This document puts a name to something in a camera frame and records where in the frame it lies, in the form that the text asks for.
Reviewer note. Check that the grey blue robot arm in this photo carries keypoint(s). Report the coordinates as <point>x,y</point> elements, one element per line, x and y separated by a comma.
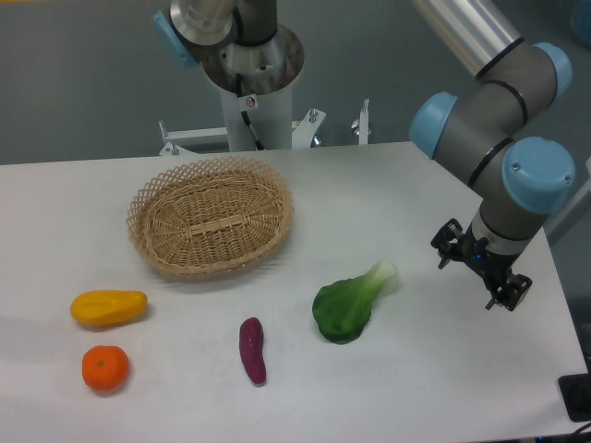
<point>520,181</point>

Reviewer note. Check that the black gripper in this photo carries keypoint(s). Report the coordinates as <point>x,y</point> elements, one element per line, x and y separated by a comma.
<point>453,244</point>

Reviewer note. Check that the green bok choy vegetable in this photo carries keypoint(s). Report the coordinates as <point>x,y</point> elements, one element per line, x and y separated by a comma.
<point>342,309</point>

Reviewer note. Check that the purple sweet potato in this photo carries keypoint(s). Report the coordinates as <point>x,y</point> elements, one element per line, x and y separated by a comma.
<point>251,341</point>

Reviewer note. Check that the white metal base frame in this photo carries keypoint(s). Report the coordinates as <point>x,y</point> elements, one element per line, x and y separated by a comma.
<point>305,134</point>

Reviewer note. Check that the orange mandarin fruit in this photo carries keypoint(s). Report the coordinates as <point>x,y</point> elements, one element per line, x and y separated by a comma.
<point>105,368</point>

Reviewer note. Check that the black device at table edge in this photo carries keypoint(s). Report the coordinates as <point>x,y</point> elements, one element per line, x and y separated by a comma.
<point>575,392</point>

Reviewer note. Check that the yellow papaya fruit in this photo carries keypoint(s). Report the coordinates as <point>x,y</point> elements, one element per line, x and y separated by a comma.
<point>106,308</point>

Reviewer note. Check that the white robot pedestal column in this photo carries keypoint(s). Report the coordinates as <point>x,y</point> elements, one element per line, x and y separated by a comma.
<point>255,85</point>

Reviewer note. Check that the woven wicker basket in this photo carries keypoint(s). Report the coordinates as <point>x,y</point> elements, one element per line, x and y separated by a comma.
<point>210,216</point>

